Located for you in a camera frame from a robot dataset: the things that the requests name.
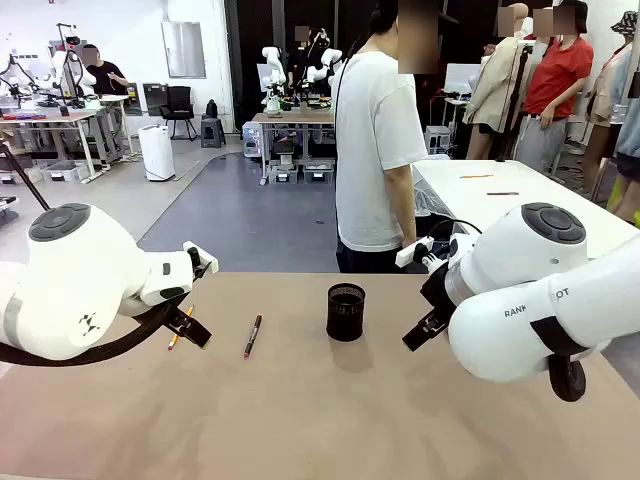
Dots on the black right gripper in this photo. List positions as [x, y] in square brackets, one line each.
[437, 295]

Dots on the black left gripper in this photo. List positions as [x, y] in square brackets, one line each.
[175, 314]

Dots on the yellow pencil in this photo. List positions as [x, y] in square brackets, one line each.
[172, 342]

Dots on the black marker with red end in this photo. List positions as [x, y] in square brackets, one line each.
[252, 336]

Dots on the black pen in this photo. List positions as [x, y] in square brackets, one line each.
[502, 193]

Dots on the orange pencil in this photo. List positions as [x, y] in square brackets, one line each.
[476, 176]

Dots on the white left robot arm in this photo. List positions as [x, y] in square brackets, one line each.
[75, 280]

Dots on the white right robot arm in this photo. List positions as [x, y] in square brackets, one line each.
[525, 250]

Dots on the person's right forearm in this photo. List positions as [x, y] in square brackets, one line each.
[407, 210]

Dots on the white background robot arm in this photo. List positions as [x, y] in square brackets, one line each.
[272, 57]
[330, 57]

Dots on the black mesh pen holder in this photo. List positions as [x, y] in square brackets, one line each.
[345, 320]

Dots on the person's right hand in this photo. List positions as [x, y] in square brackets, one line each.
[409, 237]

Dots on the translucent plastic sheet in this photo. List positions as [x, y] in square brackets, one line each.
[427, 192]

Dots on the white air purifier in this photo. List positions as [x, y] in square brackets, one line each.
[156, 155]

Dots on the person in white t-shirt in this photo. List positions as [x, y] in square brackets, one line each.
[372, 150]

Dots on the white table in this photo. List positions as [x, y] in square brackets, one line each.
[530, 170]

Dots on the computer case with lights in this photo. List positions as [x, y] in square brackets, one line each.
[252, 140]

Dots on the grey stacked stools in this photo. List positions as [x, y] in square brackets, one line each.
[212, 131]

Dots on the black office chair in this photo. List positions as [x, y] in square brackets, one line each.
[179, 102]

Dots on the wooden-top background table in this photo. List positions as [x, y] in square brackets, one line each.
[295, 118]

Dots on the white desk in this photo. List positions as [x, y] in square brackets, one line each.
[112, 98]

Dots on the mannequin in beige coat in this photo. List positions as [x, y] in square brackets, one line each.
[492, 85]

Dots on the wooden-top desk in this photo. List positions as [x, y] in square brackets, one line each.
[45, 119]

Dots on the person in black t-shirt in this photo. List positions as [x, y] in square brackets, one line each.
[105, 75]

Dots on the person in black clothes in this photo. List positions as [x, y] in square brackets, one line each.
[297, 65]

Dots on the person in red shirt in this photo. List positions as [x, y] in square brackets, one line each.
[557, 75]

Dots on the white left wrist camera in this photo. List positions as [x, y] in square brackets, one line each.
[209, 261]

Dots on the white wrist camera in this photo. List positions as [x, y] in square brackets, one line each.
[412, 252]
[209, 261]

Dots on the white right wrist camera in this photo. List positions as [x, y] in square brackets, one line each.
[412, 252]

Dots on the grey wall panel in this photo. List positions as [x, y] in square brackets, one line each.
[183, 50]

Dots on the white robot with red camera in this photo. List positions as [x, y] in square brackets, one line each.
[62, 62]

